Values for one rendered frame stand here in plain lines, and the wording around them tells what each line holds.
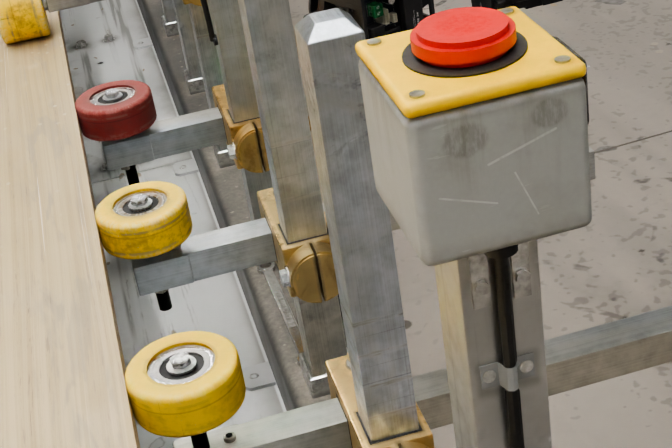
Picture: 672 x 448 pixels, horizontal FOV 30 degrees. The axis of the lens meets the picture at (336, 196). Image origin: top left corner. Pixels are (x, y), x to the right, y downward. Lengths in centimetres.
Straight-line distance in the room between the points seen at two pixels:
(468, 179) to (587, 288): 206
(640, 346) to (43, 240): 50
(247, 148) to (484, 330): 77
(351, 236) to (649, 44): 280
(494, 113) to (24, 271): 65
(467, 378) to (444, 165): 11
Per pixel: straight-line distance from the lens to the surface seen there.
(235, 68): 127
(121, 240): 107
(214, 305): 147
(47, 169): 121
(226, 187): 154
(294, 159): 104
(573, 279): 254
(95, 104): 132
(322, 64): 74
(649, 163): 295
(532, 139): 47
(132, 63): 219
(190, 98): 180
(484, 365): 53
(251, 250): 112
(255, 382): 132
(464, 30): 47
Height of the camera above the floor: 141
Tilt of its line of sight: 29 degrees down
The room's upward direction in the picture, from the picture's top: 9 degrees counter-clockwise
